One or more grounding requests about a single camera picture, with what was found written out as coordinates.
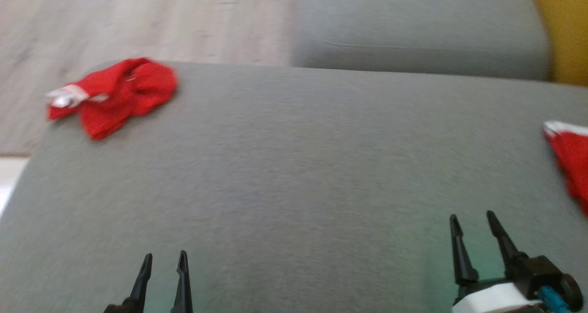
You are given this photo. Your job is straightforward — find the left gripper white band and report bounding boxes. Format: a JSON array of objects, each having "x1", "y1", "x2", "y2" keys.
[{"x1": 103, "y1": 250, "x2": 193, "y2": 313}]

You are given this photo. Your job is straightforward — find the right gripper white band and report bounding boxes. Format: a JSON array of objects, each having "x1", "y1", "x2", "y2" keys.
[{"x1": 449, "y1": 211, "x2": 545, "y2": 313}]

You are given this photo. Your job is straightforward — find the red shorts with white band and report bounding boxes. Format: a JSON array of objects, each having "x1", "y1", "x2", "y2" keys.
[{"x1": 542, "y1": 120, "x2": 588, "y2": 217}]

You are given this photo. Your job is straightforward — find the red basketball jersey white trim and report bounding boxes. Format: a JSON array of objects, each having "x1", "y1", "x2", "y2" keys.
[{"x1": 46, "y1": 57, "x2": 179, "y2": 140}]

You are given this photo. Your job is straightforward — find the grey fabric sofa seat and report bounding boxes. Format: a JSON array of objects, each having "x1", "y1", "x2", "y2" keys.
[{"x1": 0, "y1": 61, "x2": 588, "y2": 313}]

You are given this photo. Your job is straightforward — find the grey fabric sofa cushion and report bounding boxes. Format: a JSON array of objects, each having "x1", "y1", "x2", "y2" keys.
[{"x1": 293, "y1": 0, "x2": 552, "y2": 80}]

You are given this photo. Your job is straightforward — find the yellow upholstered furniture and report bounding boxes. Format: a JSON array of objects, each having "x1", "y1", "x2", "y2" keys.
[{"x1": 526, "y1": 0, "x2": 588, "y2": 87}]

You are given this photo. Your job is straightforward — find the black cable with blue plug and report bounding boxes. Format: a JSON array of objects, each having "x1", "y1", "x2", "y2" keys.
[{"x1": 537, "y1": 285, "x2": 572, "y2": 313}]

